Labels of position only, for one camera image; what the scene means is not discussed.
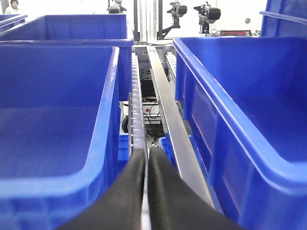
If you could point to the black robot arm camera head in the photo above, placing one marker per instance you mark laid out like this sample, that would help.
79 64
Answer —
207 15

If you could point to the blue bin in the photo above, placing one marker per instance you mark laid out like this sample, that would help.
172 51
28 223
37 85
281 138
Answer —
80 29
245 99
59 129

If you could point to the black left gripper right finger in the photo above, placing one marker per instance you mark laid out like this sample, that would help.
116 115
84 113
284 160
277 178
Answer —
174 205

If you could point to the steel shelf divider rail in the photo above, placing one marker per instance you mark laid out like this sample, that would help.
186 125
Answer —
187 164

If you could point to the blue bin near left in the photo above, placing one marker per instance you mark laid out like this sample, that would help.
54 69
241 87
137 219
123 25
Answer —
59 129

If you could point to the person in white shirt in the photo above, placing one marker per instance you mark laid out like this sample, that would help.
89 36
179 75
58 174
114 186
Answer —
13 8

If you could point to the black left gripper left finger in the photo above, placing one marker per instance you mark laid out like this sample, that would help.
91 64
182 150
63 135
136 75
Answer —
119 208

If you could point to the blue bin behind left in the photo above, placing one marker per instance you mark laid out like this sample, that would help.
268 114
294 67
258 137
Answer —
80 29

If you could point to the blue bin near right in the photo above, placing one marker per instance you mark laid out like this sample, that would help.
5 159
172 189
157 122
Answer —
245 99

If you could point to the white roller track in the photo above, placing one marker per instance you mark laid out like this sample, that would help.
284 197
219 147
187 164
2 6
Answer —
137 125

